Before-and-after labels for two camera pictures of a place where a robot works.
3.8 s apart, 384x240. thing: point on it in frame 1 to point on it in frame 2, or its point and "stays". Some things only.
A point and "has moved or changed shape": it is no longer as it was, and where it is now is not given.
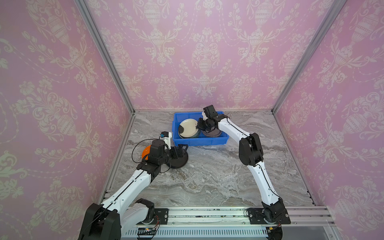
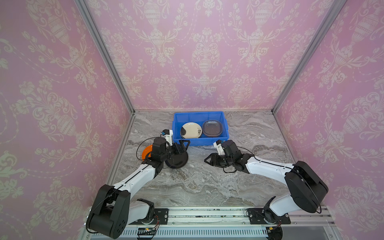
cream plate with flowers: (187, 129) has moved or changed shape
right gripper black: (199, 124) to (214, 160)
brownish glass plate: (213, 132) stays
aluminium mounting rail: (305, 223) stays
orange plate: (146, 151) stays
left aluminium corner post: (84, 7) stays
